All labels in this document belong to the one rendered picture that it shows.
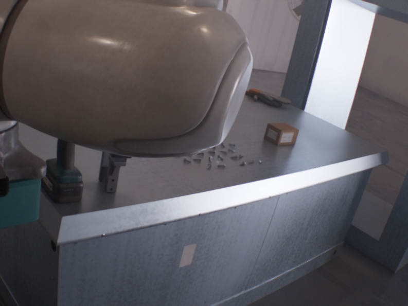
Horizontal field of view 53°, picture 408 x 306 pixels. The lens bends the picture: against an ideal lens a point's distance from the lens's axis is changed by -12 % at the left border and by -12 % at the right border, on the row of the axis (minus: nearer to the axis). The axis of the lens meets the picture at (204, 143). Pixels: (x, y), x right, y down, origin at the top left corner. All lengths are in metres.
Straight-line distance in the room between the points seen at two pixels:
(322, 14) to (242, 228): 1.62
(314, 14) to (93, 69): 2.48
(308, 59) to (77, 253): 2.04
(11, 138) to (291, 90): 2.44
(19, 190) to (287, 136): 1.37
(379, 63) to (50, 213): 10.55
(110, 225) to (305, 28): 2.08
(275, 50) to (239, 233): 7.35
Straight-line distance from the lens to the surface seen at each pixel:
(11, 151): 0.53
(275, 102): 2.44
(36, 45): 0.39
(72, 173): 0.98
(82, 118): 0.38
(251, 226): 1.54
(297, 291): 2.09
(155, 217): 1.08
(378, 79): 11.18
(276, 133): 1.74
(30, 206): 0.54
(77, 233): 0.97
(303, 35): 2.82
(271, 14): 8.41
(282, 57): 8.93
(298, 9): 5.81
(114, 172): 1.04
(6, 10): 0.42
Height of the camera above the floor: 1.14
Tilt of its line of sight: 18 degrees down
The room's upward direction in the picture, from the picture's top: 14 degrees clockwise
